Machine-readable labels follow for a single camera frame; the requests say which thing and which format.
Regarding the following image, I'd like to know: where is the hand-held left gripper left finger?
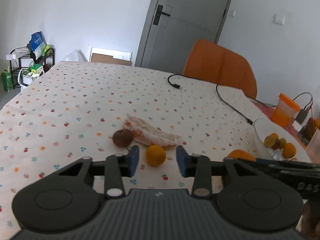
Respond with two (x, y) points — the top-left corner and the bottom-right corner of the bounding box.
(56, 145), (140, 198)

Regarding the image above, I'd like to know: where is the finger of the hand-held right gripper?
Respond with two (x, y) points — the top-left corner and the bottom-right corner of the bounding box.
(252, 165), (293, 185)
(255, 158), (320, 172)

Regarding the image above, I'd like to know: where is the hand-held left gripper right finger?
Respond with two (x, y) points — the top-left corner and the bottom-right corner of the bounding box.
(176, 145), (253, 198)

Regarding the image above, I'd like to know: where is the green-brown round fruit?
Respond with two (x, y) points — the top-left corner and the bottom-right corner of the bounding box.
(264, 133), (279, 147)

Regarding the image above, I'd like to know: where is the small orange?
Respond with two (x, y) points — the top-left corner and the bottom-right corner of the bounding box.
(146, 145), (166, 167)
(282, 142), (297, 158)

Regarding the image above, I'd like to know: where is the white ceramic bowl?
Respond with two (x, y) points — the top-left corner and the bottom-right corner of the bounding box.
(253, 118), (315, 163)

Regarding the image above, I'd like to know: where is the large orange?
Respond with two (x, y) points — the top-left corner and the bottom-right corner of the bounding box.
(227, 149), (257, 162)

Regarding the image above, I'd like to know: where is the person's right hand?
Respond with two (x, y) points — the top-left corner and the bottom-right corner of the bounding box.
(301, 199), (320, 240)

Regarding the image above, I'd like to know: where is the dark brown passion fruit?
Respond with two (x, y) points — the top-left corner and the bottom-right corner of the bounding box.
(112, 129), (134, 147)

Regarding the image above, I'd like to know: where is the clear plastic food wrapper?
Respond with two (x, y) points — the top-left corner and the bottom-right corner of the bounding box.
(124, 114), (182, 150)

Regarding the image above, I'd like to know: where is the white power adapter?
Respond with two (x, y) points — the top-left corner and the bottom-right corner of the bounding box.
(292, 114), (304, 132)

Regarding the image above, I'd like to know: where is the orange lidded plastic jar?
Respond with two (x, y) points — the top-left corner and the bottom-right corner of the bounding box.
(271, 93), (301, 127)

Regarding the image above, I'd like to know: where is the red patterned table mat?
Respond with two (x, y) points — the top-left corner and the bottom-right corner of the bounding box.
(250, 97), (320, 153)

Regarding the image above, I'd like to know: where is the brown cardboard sheet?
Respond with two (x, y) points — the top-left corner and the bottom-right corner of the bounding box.
(90, 52), (132, 67)

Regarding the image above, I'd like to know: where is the orange chair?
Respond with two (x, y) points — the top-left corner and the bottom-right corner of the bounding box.
(182, 39), (258, 100)

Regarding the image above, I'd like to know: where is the white framed board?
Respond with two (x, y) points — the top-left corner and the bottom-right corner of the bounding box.
(89, 47), (132, 67)

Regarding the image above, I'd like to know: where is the clear plastic bag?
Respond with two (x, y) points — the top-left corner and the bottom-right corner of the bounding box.
(64, 49), (88, 62)

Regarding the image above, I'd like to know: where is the black metal shelf rack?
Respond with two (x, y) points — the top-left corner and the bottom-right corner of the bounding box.
(9, 47), (55, 89)

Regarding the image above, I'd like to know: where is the grey door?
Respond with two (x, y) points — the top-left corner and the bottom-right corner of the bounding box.
(135, 0), (237, 68)

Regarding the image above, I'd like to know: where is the green carton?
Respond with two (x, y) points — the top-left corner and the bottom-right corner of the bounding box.
(1, 69), (13, 92)

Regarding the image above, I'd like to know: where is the blue packaging bag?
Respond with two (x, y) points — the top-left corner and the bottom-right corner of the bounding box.
(28, 31), (47, 58)

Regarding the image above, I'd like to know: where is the red wire basket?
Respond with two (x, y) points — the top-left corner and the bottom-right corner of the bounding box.
(306, 117), (320, 140)

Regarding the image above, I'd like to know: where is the black USB cable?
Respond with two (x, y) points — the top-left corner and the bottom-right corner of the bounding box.
(167, 74), (254, 125)

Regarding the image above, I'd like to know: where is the black power cable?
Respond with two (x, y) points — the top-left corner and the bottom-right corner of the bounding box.
(291, 92), (314, 105)

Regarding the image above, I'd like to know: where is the black door handle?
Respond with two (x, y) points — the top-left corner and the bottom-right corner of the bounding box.
(152, 4), (171, 26)

